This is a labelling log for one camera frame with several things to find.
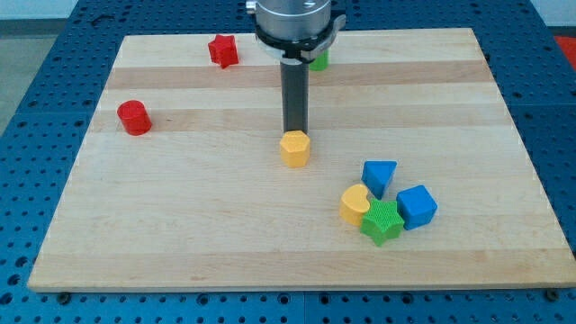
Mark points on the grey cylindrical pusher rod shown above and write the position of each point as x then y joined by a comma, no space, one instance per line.
295,89

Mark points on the yellow hexagon block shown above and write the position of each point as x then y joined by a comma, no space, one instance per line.
295,148

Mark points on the green block behind arm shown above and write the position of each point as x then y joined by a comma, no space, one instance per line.
321,62

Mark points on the yellow heart block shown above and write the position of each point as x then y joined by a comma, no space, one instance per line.
353,204

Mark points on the red star block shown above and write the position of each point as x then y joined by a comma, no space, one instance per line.
223,50

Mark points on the blue triangle block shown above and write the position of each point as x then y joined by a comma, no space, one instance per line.
377,176

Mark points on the light wooden board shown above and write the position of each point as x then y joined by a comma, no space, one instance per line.
203,202

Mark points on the red cylinder block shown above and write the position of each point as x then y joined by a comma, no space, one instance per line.
134,117

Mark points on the green star block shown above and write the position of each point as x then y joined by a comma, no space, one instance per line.
382,222

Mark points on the blue cube block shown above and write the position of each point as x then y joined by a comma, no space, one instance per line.
416,206

